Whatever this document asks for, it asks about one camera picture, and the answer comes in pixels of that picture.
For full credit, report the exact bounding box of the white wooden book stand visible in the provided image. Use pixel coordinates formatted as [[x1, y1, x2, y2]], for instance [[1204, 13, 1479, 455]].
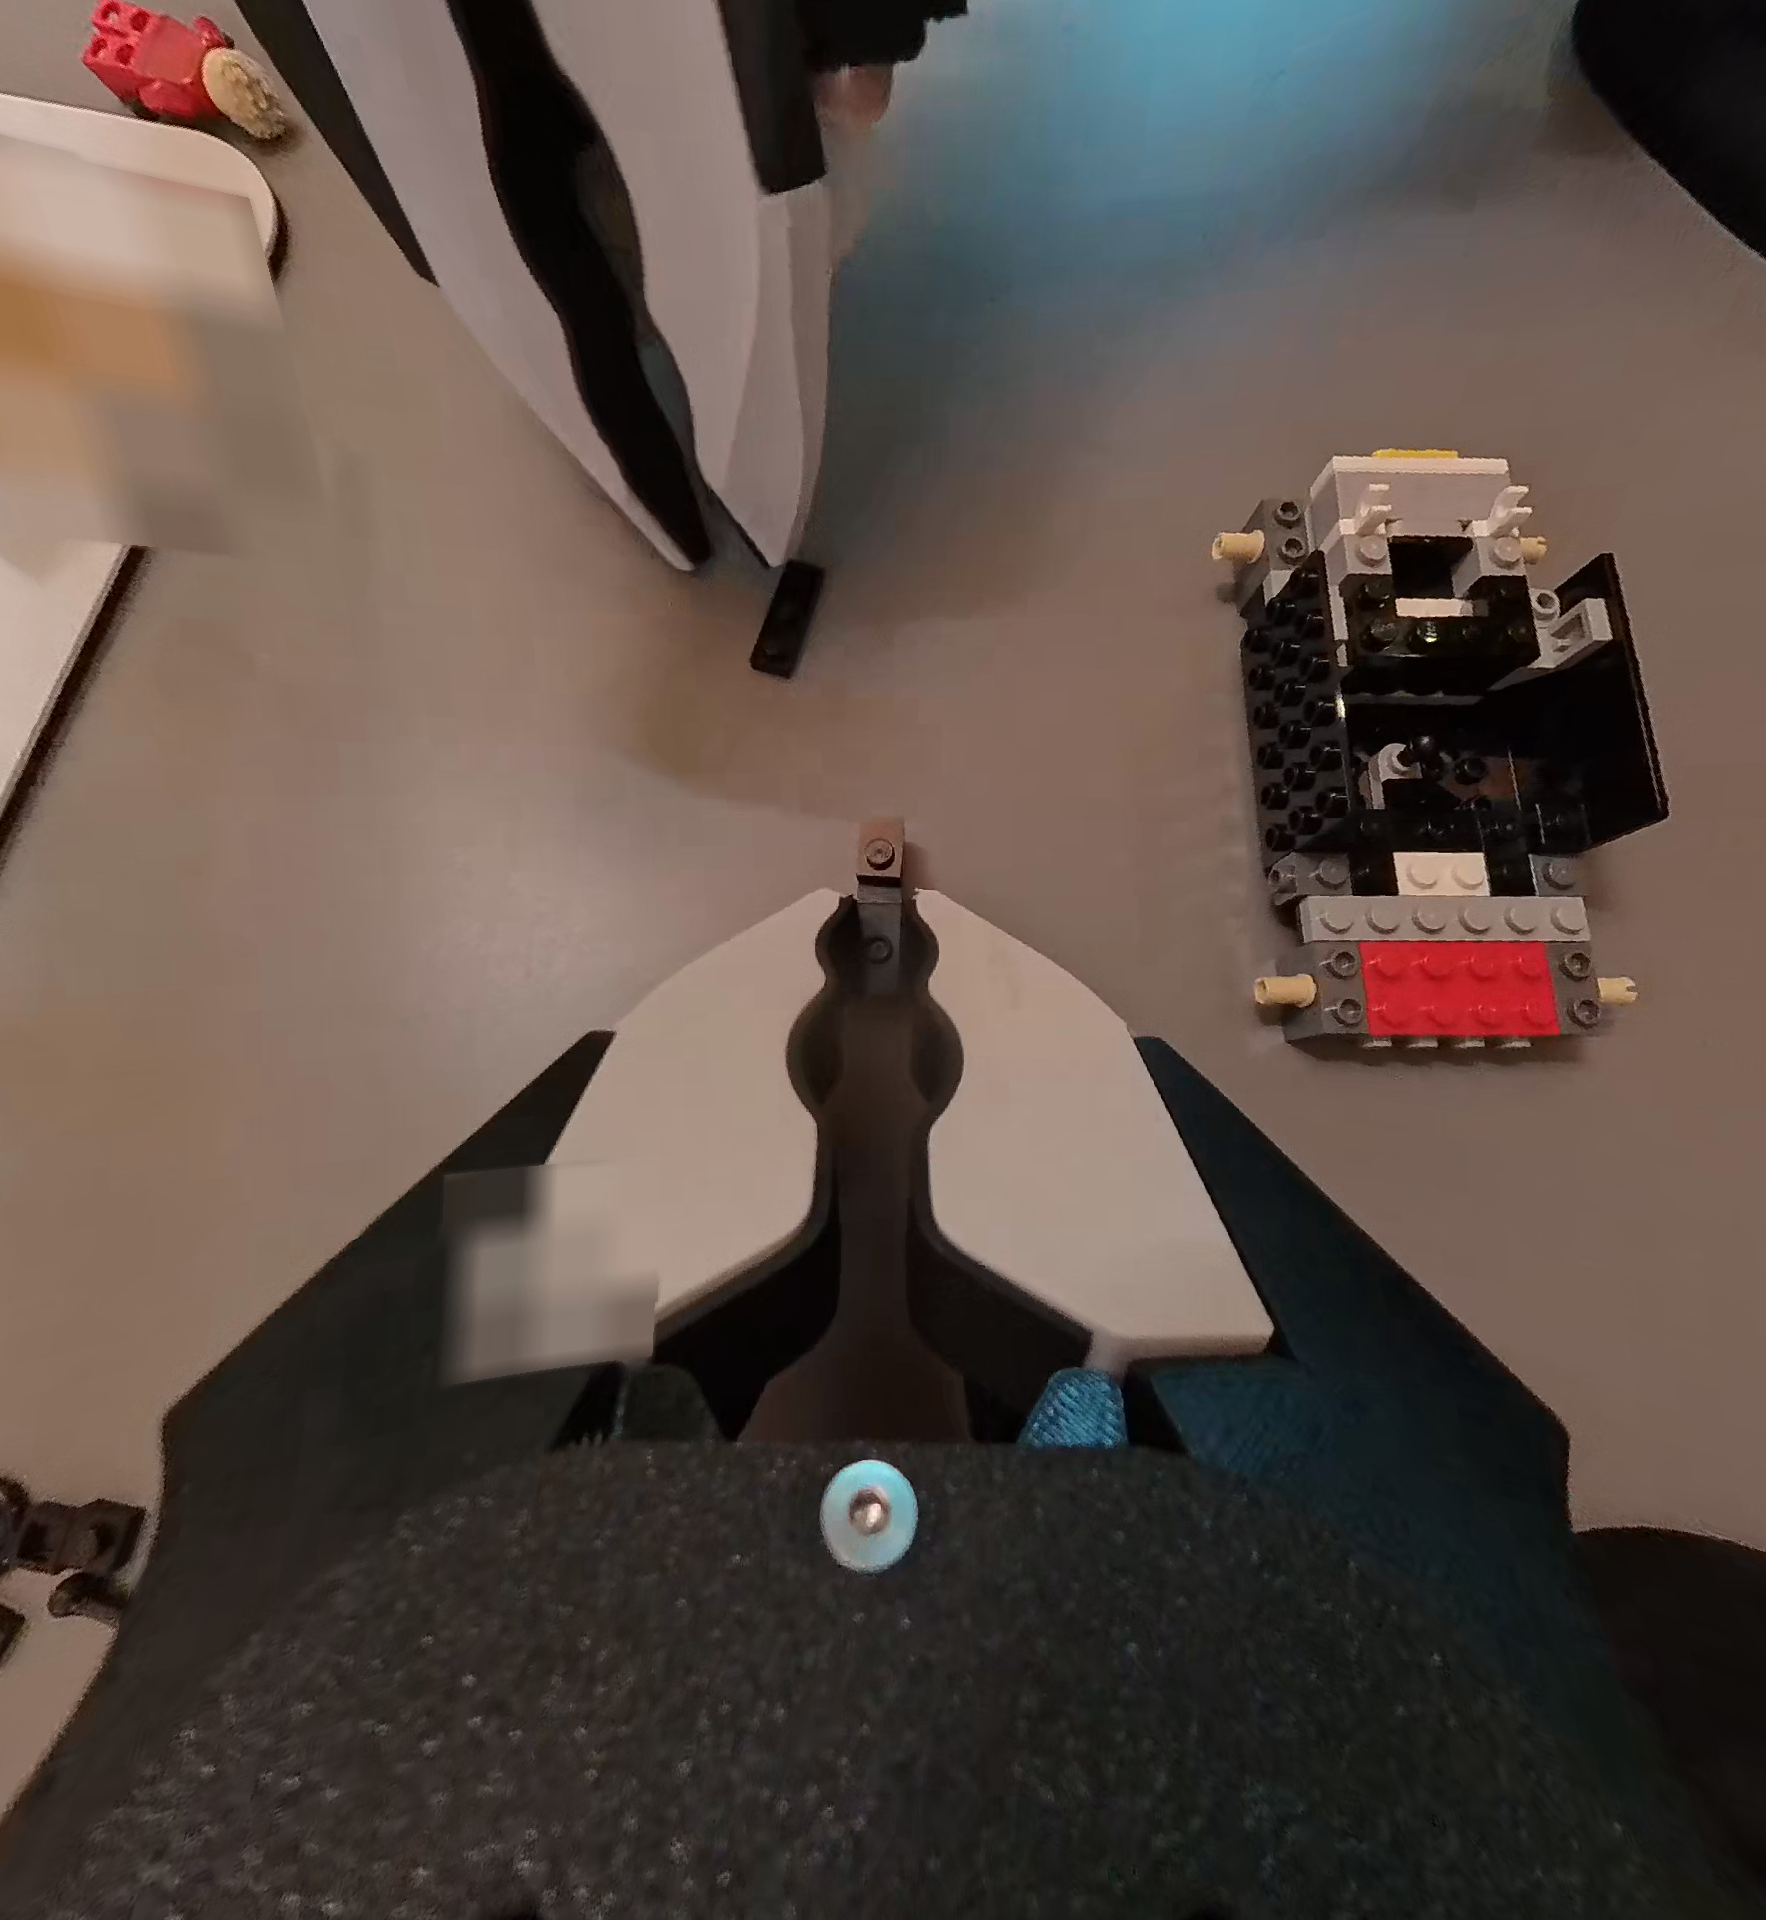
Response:
[[0, 74, 291, 984]]

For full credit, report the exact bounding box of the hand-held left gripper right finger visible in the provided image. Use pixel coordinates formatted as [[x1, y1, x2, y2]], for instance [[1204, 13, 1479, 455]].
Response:
[[904, 890, 1279, 1440]]

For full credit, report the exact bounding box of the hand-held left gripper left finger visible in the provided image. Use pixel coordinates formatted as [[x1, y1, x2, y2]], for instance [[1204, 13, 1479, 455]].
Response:
[[541, 890, 844, 1436]]

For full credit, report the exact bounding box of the small red brick assembly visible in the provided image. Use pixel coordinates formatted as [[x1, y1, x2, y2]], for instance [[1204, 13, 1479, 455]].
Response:
[[80, 0, 293, 146]]

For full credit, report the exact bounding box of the person's right forearm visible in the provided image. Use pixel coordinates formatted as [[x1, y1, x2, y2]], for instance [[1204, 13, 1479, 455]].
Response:
[[1567, 0, 1766, 299]]

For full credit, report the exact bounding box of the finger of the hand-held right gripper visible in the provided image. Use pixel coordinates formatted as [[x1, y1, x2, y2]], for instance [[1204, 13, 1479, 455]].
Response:
[[300, 0, 713, 578], [564, 0, 838, 572]]

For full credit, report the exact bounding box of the partly built brick car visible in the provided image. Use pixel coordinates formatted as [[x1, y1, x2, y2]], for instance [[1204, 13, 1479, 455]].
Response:
[[1209, 449, 1673, 1054]]

